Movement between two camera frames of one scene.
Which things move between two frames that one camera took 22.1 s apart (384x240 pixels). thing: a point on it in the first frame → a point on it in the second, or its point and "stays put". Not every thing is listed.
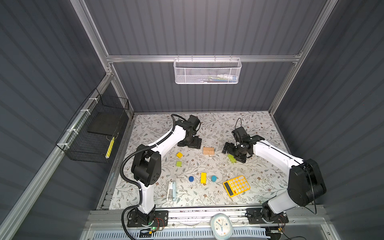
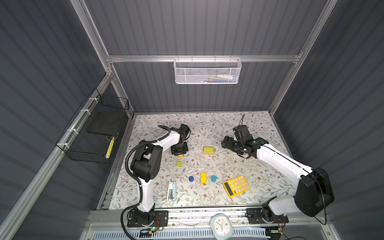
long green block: x=231 y=157 → x=208 y=149
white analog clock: x=221 y=226 stays put
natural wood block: x=208 y=150 stays put
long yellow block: x=203 y=178 stays put
